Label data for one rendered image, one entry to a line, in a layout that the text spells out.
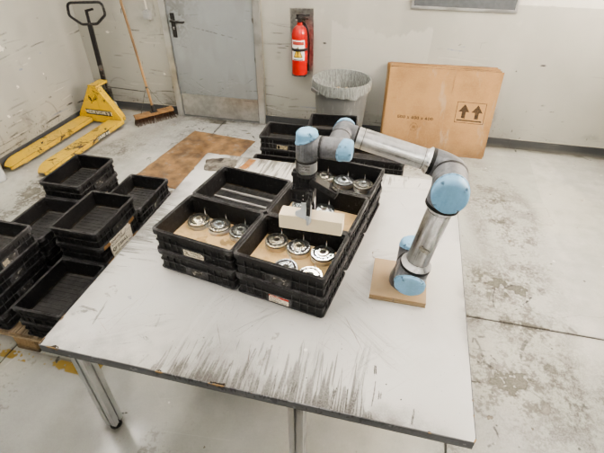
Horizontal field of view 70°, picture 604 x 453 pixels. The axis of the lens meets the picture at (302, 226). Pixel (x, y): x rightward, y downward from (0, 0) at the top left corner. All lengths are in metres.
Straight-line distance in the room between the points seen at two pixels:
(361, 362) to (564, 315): 1.78
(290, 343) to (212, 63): 3.82
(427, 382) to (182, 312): 0.98
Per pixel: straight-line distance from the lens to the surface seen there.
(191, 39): 5.07
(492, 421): 2.51
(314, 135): 1.42
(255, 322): 1.78
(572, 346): 3.01
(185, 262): 1.97
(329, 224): 1.58
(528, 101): 4.82
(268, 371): 1.64
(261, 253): 1.87
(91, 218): 2.94
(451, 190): 1.41
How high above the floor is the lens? 2.05
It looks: 37 degrees down
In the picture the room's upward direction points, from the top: straight up
